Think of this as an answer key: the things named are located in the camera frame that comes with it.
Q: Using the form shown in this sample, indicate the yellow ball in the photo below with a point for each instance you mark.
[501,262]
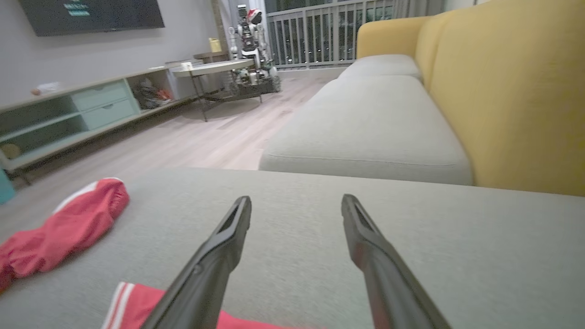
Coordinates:
[10,151]

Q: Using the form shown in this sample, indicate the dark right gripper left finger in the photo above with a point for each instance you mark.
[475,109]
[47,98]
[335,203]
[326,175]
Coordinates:
[201,292]

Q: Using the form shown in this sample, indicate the round light coffee table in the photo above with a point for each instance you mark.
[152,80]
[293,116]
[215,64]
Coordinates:
[215,67]

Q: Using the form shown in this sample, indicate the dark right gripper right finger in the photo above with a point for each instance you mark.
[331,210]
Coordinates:
[393,297]

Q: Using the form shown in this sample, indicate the red shorts white stripes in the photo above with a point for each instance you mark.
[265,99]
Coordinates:
[68,228]

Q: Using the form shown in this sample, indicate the white humanoid robot figure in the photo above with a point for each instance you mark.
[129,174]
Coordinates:
[250,36]

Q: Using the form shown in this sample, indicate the yellow sofa armrest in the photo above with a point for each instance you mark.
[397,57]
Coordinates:
[384,36]

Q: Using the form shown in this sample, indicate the colourful toy pile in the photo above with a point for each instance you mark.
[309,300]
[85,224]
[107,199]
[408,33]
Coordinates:
[153,96]

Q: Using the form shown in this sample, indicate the small yellow box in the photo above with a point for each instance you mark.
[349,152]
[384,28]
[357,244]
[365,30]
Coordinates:
[215,45]

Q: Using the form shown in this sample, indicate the yellow sofa back cushion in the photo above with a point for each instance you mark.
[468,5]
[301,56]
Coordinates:
[432,41]
[516,91]

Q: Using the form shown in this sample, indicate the brown side table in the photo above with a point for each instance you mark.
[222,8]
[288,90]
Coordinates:
[210,55]

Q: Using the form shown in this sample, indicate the long TV cabinet teal drawers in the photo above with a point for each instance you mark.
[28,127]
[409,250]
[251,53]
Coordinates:
[105,103]

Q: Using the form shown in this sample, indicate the grey balcony railing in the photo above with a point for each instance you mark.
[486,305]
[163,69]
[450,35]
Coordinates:
[320,32]

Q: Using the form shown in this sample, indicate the large grey sofa chaise cushion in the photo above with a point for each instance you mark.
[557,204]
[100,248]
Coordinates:
[457,251]

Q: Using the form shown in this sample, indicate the black wall television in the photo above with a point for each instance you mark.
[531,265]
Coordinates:
[91,18]

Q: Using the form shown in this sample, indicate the small white object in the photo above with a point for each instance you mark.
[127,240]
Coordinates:
[48,87]

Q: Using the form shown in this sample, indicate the small white box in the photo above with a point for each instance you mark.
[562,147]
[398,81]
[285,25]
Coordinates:
[187,66]

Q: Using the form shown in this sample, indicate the teal box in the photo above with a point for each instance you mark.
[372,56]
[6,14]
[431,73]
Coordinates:
[5,187]

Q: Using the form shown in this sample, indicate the red Bulls 23 jersey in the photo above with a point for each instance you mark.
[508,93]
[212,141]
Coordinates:
[132,308]

